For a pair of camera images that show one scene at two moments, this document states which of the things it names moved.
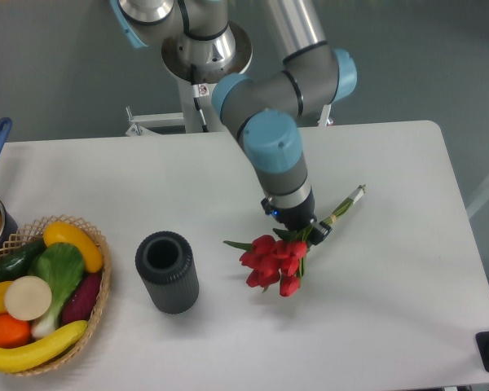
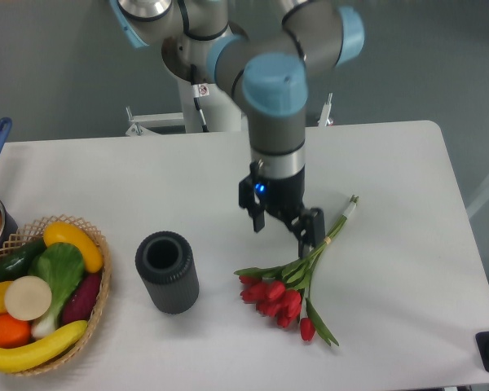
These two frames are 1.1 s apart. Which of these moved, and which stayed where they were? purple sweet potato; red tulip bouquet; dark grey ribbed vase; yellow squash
Moved: red tulip bouquet
Stayed: purple sweet potato; yellow squash; dark grey ribbed vase
